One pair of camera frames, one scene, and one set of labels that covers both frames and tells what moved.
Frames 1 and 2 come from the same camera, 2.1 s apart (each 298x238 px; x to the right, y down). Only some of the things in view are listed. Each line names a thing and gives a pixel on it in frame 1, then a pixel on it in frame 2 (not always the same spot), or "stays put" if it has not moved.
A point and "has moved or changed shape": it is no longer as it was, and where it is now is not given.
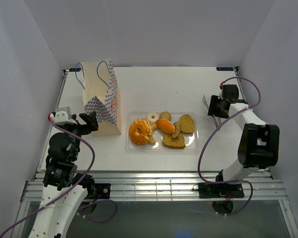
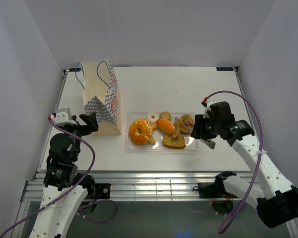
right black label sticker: x=225 y=69 stays put
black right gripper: x=213 y=102 → x=198 y=131
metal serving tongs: x=205 y=103 has moved or changed shape
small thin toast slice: x=177 y=129 stays put
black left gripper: x=91 y=119 stays put
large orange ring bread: x=140 y=131 stays put
